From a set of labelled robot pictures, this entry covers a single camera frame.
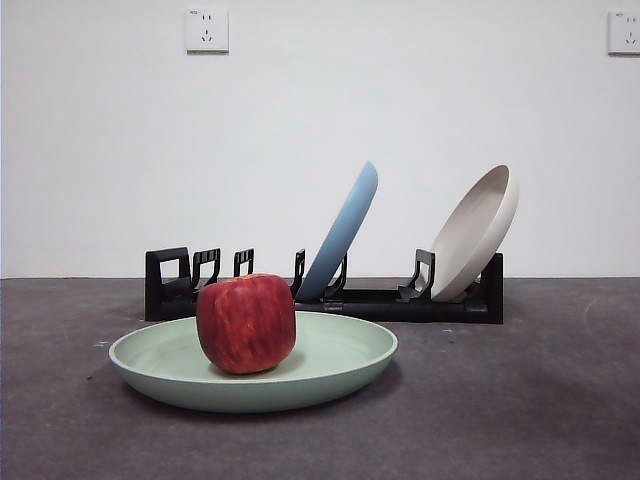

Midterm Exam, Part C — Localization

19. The pale green round plate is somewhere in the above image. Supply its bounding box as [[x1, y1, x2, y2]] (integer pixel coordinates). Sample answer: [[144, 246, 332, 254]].
[[108, 309, 400, 414]]

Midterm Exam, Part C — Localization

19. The light blue round plate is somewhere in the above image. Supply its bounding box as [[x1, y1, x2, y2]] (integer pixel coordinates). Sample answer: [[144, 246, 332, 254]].
[[294, 160, 380, 303]]

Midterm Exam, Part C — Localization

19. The black plate rack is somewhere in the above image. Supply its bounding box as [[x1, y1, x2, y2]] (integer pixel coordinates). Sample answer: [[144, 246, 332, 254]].
[[144, 247, 505, 325]]

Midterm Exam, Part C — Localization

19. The beige round plate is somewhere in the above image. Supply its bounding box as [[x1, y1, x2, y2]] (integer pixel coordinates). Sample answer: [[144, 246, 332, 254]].
[[429, 164, 521, 303]]

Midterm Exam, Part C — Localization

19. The red apple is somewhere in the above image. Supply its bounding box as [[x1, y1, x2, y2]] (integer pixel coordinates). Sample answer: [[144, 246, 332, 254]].
[[195, 272, 297, 375]]

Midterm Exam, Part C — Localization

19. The white wall socket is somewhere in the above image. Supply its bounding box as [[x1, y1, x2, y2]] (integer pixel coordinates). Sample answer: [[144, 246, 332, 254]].
[[607, 10, 640, 56], [186, 6, 231, 55]]

